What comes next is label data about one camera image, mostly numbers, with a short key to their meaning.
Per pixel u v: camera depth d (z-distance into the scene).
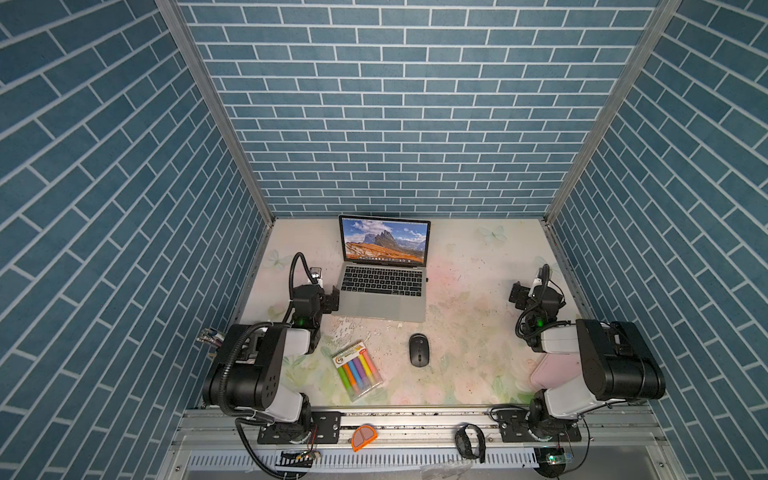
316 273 0.82
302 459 0.72
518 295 0.86
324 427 0.74
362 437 0.70
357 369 0.82
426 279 1.02
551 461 0.70
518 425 0.73
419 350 0.84
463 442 0.69
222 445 0.72
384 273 1.23
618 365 0.50
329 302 0.86
